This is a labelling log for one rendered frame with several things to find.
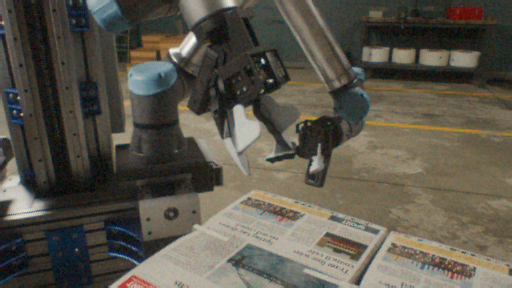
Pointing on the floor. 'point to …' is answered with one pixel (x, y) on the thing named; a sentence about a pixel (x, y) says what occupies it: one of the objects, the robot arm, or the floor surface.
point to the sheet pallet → (154, 48)
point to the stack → (307, 253)
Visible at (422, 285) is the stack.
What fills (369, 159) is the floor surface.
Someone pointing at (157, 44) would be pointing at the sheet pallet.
